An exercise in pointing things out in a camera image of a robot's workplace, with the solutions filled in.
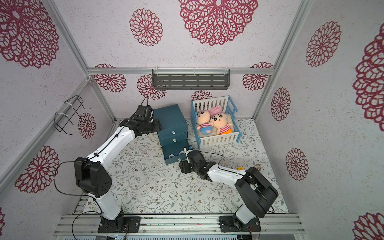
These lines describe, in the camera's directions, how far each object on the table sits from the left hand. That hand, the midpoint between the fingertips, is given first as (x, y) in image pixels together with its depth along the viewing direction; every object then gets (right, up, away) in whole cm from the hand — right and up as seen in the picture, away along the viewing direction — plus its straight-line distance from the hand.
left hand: (158, 126), depth 88 cm
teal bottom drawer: (+9, -15, +12) cm, 21 cm away
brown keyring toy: (+63, -25, +7) cm, 68 cm away
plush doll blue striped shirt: (+28, +6, +15) cm, 32 cm away
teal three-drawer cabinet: (+9, -4, 0) cm, 10 cm away
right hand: (+17, -23, +2) cm, 28 cm away
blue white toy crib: (+48, +15, +24) cm, 56 cm away
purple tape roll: (+6, -19, +11) cm, 23 cm away
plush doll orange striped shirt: (+38, +4, +12) cm, 40 cm away
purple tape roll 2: (+13, -17, +12) cm, 25 cm away
